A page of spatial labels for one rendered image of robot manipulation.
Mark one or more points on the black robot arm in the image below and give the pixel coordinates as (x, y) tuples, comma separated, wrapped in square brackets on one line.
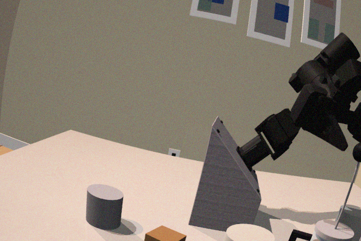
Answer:
[(339, 61)]

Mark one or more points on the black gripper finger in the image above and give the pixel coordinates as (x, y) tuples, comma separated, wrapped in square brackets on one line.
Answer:
[(357, 135), (322, 123)]

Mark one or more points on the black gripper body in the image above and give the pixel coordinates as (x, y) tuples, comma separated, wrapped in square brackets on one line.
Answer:
[(341, 104)]

